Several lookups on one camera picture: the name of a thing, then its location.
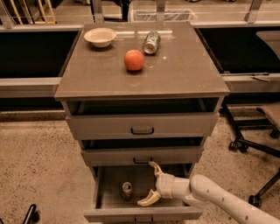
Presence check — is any grey bottom drawer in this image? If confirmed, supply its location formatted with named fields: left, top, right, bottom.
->
left=84, top=164, right=202, bottom=224

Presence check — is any grey top drawer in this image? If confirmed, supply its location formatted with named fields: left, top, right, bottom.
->
left=63, top=97, right=221, bottom=141

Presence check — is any orange soda can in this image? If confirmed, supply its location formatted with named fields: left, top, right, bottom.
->
left=122, top=182, right=133, bottom=200

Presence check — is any white wire basket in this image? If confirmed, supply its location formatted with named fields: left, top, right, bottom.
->
left=128, top=9, right=197, bottom=23

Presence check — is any black rolling chair base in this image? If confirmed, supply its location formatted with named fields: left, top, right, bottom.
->
left=220, top=102, right=280, bottom=208

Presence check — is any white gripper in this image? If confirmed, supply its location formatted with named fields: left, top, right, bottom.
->
left=137, top=161, right=191, bottom=207

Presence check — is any wooden chair frame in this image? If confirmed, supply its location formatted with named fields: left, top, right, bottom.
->
left=4, top=0, right=57, bottom=25

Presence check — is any black object bottom left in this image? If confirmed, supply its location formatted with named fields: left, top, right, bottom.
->
left=22, top=204, right=40, bottom=224

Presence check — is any green soda can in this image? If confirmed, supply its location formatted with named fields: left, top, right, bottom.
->
left=143, top=31, right=161, bottom=55

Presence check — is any grey middle drawer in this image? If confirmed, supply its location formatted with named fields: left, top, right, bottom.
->
left=81, top=137, right=204, bottom=166

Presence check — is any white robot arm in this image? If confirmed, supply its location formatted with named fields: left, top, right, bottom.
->
left=137, top=161, right=280, bottom=224

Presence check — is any grey drawer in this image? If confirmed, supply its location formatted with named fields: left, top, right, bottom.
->
left=81, top=137, right=204, bottom=166
left=84, top=164, right=202, bottom=224
left=63, top=97, right=221, bottom=141

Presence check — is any grey drawer cabinet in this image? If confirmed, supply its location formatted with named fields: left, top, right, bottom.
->
left=53, top=20, right=231, bottom=224

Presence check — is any white ceramic bowl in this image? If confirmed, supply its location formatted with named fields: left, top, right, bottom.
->
left=84, top=28, right=116, bottom=48

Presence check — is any red orange apple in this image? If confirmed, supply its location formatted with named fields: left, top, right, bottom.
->
left=124, top=50, right=144, bottom=71

